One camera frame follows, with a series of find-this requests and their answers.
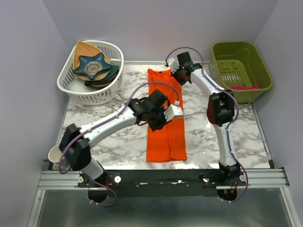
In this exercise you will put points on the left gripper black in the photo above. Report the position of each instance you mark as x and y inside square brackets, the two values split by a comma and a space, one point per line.
[164, 122]

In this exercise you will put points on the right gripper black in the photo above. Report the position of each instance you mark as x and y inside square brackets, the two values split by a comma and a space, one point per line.
[181, 82]

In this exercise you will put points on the orange t shirt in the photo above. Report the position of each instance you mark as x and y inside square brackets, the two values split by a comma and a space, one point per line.
[167, 144]

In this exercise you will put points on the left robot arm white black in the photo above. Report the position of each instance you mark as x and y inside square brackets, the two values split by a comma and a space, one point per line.
[78, 141]

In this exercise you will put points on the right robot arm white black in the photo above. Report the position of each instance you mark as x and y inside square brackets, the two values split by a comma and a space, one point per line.
[220, 110]

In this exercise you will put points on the green plastic bin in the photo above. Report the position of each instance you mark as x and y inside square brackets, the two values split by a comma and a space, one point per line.
[240, 64]

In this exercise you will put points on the dark stacked plates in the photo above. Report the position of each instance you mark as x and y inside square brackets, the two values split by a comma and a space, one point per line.
[105, 81]

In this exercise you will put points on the pink cloth in bin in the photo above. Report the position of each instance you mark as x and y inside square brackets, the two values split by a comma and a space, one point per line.
[244, 88]

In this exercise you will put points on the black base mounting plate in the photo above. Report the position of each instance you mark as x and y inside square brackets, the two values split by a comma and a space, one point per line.
[171, 183]

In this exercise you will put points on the blue star shaped dish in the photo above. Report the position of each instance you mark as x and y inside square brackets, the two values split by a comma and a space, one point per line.
[93, 68]

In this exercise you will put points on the white plastic basket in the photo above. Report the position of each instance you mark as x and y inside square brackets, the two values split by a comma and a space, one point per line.
[74, 86]

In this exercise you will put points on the woven bamboo leaf tray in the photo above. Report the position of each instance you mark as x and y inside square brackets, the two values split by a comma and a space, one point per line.
[85, 49]

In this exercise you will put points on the white paper cup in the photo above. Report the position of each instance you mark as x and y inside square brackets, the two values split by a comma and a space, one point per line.
[54, 154]

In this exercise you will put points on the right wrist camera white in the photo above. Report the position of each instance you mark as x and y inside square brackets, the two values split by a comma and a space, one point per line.
[173, 64]

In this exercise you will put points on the aluminium rail frame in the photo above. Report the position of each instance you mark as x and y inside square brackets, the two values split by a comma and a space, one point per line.
[256, 178]

